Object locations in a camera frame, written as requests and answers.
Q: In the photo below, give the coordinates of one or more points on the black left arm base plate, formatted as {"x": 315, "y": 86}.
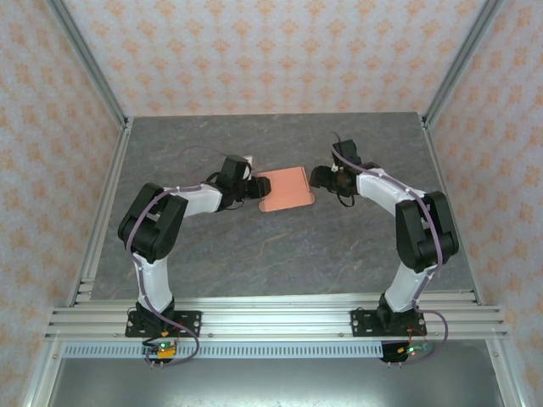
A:
{"x": 191, "y": 322}

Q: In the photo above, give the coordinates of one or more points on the grey metal sheet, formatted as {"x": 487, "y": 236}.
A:
{"x": 275, "y": 383}

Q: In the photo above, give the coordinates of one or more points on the left robot arm, black white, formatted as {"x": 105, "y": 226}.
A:
{"x": 152, "y": 288}

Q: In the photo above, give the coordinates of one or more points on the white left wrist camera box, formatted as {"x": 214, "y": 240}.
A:
{"x": 251, "y": 161}

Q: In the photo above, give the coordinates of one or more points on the right robot arm, black white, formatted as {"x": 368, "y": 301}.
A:
{"x": 403, "y": 292}

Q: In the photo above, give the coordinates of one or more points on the aluminium mounting beam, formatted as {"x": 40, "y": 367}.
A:
{"x": 275, "y": 322}

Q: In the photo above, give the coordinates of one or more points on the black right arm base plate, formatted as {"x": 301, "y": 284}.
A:
{"x": 362, "y": 324}

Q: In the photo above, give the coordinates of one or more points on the aluminium frame post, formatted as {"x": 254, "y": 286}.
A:
{"x": 462, "y": 59}
{"x": 85, "y": 59}

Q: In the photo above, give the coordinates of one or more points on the orange paper box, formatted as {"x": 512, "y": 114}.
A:
{"x": 284, "y": 188}

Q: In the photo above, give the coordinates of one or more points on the aluminium table side rail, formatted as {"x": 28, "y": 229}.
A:
{"x": 441, "y": 169}
{"x": 112, "y": 178}

